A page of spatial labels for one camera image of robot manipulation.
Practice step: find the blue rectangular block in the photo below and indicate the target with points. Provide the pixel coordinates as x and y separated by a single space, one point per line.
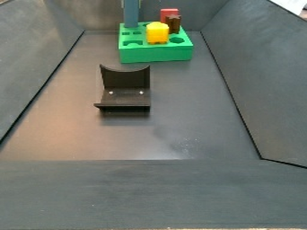
131 11

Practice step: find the black fixture stand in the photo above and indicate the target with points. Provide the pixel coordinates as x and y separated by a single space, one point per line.
126 88

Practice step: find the green shape sorter board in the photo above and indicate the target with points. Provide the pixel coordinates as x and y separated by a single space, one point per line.
135 50

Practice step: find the yellow shape block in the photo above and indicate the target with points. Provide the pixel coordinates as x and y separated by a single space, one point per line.
158 32

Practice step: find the brown star block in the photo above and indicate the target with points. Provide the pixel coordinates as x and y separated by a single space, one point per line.
174 21

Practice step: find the red shape block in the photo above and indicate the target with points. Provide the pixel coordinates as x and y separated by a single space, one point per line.
166 12

